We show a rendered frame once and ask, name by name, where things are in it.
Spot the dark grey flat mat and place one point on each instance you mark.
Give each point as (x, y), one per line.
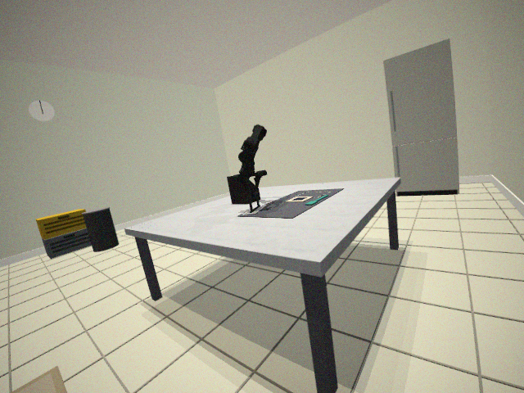
(288, 210)

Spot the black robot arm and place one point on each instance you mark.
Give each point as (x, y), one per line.
(250, 147)

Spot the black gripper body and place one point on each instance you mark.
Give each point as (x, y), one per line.
(256, 174)

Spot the beige square tile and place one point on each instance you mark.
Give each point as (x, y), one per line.
(300, 199)

